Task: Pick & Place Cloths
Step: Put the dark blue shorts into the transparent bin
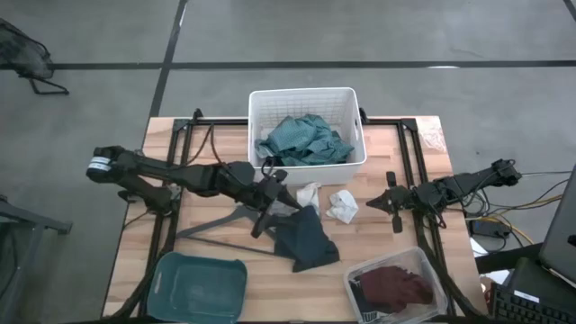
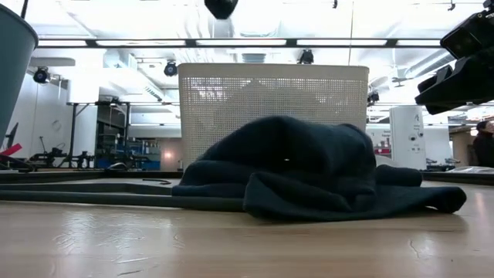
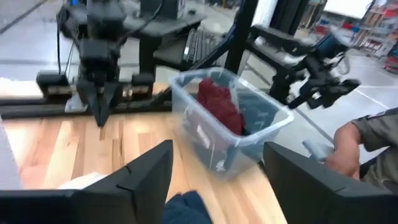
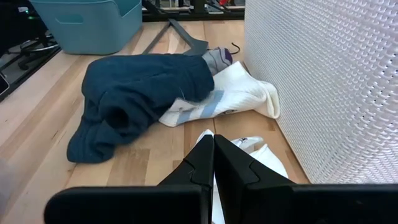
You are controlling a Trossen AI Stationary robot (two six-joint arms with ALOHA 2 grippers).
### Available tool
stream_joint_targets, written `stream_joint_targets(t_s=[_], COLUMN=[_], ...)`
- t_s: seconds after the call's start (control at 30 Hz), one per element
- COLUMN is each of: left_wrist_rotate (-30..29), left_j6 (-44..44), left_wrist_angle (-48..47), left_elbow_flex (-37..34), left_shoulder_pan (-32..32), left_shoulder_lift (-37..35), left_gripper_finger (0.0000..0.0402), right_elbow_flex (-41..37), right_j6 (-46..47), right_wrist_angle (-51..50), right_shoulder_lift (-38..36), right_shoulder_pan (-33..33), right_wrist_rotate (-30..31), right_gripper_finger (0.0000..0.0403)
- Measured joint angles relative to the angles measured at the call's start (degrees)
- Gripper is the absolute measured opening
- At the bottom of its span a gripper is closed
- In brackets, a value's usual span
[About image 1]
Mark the black mesh chair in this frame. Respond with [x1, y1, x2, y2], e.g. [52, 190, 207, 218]
[0, 17, 71, 96]

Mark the black keyboard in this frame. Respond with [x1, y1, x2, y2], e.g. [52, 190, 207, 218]
[490, 283, 576, 324]

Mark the white paper sheet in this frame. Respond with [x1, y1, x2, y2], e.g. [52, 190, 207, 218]
[469, 238, 490, 259]

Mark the crumpled clear plastic wrap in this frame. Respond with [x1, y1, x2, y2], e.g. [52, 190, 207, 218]
[417, 118, 449, 155]

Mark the grey laptop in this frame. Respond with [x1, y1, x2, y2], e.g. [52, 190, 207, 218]
[537, 166, 576, 290]

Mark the teal plastic bin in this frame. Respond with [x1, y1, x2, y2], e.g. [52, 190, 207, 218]
[146, 251, 249, 324]

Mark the wooden cart with black rail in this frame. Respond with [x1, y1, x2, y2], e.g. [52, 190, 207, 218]
[134, 107, 490, 323]

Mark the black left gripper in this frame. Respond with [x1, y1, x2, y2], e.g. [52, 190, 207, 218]
[249, 168, 304, 240]

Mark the dark navy cloth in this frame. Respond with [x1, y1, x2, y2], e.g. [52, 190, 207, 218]
[273, 203, 342, 275]

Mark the white perforated plastic basket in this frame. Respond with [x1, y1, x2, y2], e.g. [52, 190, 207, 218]
[247, 86, 368, 187]

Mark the black cable loop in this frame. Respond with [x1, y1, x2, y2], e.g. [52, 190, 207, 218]
[185, 121, 227, 169]

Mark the maroon cloth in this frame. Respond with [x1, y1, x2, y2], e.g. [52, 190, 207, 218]
[358, 265, 435, 315]

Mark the black power brick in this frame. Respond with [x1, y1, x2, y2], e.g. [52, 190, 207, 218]
[468, 219, 513, 240]

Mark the grey clothes hanger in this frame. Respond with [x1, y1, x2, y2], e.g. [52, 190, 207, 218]
[175, 202, 290, 259]

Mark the clear plastic bin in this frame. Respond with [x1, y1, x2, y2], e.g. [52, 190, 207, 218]
[343, 246, 450, 324]

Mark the black desk beam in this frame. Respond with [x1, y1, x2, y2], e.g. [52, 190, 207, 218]
[473, 242, 544, 276]

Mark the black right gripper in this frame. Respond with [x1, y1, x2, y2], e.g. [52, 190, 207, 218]
[365, 170, 418, 235]

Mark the yellow floor cable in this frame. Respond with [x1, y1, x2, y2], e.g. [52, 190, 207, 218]
[487, 193, 564, 247]

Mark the grey metal furniture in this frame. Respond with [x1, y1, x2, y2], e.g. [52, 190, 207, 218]
[0, 196, 74, 324]

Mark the teal patterned cloth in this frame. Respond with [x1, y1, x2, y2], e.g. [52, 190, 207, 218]
[253, 112, 356, 168]

